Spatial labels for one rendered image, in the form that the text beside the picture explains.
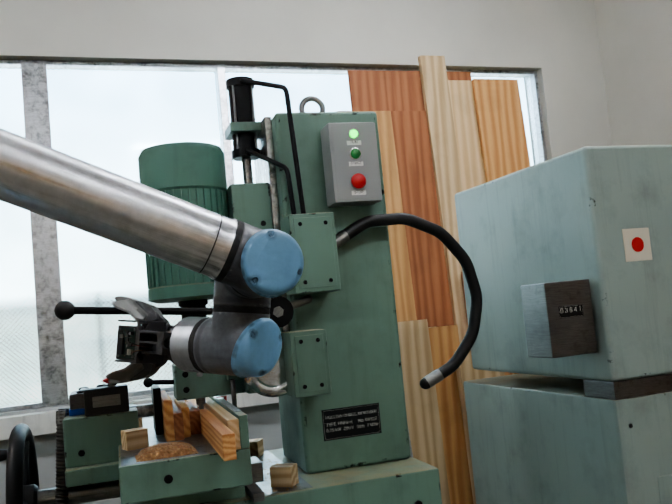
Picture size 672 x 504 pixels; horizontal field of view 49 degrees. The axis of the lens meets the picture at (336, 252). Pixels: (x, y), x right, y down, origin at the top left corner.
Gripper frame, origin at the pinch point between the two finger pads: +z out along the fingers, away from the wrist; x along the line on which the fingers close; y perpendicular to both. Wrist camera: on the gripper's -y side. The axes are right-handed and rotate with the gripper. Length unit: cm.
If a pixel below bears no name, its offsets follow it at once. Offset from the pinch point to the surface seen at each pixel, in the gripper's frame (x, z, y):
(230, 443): 14.7, -31.4, 2.8
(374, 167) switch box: -36, -34, -32
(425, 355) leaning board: 3, 19, -165
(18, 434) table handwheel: 18.0, 14.9, 7.7
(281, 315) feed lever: -5.9, -22.5, -19.7
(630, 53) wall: -139, -35, -255
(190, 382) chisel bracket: 7.9, -3.1, -16.9
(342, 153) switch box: -38, -30, -27
